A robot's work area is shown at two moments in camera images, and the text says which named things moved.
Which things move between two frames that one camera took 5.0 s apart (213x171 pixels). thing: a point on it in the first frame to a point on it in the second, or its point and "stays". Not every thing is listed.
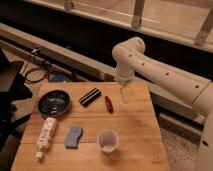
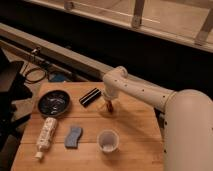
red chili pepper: [109, 104] stays
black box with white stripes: [90, 97] stays
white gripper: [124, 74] to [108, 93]
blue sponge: [73, 137] stays
